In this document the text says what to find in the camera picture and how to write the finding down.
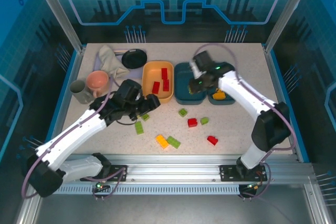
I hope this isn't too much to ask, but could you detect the teal plastic container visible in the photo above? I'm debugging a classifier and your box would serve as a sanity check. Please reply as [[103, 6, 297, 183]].
[[207, 62, 237, 106], [174, 62, 211, 106]]

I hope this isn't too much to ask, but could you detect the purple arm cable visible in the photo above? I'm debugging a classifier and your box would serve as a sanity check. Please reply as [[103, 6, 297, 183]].
[[21, 76, 124, 199], [195, 42, 297, 154]]

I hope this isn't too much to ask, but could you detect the yellow plastic container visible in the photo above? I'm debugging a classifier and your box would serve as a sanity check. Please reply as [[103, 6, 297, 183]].
[[141, 60, 174, 104]]

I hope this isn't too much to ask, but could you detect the small LED circuit board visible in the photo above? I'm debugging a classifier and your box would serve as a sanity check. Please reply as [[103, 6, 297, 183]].
[[94, 180, 111, 193], [245, 182, 263, 192]]

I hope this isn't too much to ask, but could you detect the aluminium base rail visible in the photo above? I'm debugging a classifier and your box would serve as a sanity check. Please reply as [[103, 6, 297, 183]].
[[51, 153, 313, 186]]

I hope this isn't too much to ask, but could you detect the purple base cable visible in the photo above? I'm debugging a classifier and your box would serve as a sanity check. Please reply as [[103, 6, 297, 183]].
[[85, 165, 127, 201], [237, 162, 273, 201]]

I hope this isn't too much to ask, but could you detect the lavender tray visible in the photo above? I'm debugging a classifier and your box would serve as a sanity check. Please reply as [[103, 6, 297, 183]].
[[93, 48, 148, 79]]

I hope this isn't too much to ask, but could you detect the black plate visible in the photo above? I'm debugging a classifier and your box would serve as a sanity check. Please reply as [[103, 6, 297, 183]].
[[121, 49, 148, 69]]

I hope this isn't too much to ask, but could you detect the pink cup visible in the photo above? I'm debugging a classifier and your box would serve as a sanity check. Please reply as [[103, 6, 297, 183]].
[[86, 70, 110, 98]]

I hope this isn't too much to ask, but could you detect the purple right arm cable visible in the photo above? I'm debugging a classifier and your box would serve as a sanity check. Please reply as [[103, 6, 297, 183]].
[[195, 42, 297, 154]]

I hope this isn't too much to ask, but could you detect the slotted grey cable duct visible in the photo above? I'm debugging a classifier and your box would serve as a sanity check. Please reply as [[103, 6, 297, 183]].
[[41, 184, 249, 196]]

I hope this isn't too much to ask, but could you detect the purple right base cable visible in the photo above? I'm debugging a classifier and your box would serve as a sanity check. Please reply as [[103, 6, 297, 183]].
[[237, 162, 273, 201]]

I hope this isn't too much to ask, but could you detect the grey mug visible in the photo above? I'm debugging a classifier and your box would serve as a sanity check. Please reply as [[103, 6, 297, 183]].
[[69, 80, 95, 105]]

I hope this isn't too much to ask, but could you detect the aluminium frame post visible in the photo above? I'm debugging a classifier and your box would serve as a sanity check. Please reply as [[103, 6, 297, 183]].
[[263, 0, 308, 53], [29, 0, 87, 53]]

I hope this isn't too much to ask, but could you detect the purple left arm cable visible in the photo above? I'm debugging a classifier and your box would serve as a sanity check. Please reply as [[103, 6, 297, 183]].
[[21, 76, 124, 199]]

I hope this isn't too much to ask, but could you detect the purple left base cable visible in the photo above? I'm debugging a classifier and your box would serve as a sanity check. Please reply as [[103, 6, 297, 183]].
[[85, 165, 127, 201]]

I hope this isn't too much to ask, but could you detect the beige cloth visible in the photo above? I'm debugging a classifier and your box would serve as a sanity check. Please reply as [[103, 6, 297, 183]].
[[98, 45, 131, 79]]

